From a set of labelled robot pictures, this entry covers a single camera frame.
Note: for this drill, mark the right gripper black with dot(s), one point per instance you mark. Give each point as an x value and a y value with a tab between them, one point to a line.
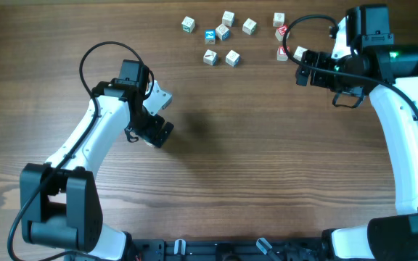
316	58

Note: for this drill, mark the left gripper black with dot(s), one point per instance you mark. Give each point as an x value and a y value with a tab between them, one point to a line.
154	124

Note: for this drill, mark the wooden block tower base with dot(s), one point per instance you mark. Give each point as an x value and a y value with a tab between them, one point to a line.
151	144

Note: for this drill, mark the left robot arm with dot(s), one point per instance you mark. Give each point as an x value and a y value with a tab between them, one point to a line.
59	201

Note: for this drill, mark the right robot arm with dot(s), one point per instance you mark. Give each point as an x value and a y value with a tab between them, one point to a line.
366	63

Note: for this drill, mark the plain wooden block right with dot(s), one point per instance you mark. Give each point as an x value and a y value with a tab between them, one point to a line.
298	55

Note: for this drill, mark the plain wooden block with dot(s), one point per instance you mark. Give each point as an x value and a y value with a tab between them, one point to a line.
228	18
298	55

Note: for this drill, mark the red A wooden block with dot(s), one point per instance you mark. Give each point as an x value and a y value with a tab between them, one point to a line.
281	54

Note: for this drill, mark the red M tilted block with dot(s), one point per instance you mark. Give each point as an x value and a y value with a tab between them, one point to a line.
280	32

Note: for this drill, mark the wooden block top right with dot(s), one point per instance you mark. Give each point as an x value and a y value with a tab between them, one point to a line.
278	19

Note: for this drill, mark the number one wooden block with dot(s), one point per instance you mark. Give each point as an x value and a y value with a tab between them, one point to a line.
249	26

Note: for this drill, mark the wooden block blue side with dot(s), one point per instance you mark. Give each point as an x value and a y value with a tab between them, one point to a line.
232	58

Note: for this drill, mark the slash wooden block blue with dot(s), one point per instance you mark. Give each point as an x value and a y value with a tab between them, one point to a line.
210	57

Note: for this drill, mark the snail wooden block blue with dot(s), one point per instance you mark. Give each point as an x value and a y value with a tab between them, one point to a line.
222	32

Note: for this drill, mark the plain top wooden block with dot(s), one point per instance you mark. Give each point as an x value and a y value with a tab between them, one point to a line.
228	18

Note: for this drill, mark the blue number two block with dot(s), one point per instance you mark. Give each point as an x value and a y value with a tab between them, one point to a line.
210	37

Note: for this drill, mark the green edged wooden block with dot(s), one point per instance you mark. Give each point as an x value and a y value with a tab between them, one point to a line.
188	24

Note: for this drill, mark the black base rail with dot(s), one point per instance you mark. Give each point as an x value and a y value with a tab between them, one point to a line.
260	250

